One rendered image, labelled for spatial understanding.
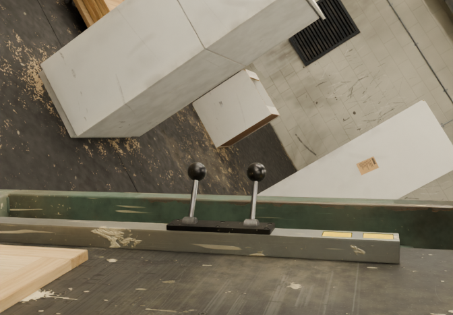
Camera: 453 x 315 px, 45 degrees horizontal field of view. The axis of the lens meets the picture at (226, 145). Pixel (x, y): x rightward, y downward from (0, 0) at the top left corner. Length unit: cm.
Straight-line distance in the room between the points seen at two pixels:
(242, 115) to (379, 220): 481
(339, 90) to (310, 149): 106
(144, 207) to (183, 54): 210
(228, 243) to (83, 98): 272
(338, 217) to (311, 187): 339
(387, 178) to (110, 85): 229
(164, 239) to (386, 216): 47
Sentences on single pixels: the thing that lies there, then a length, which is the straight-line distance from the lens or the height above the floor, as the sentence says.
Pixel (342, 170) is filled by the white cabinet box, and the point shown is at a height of 123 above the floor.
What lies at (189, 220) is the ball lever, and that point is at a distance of 104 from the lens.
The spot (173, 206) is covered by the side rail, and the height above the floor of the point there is 129.
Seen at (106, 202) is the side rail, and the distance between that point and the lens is 136.
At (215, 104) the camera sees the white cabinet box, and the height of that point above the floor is 24.
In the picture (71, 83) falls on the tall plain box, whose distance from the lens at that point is 370.
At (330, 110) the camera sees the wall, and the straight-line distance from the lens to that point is 901.
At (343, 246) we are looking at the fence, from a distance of 98.
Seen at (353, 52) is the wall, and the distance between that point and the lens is 906.
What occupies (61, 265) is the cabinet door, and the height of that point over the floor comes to 124.
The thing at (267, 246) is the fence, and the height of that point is 151.
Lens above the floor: 182
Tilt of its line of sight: 16 degrees down
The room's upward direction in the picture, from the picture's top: 58 degrees clockwise
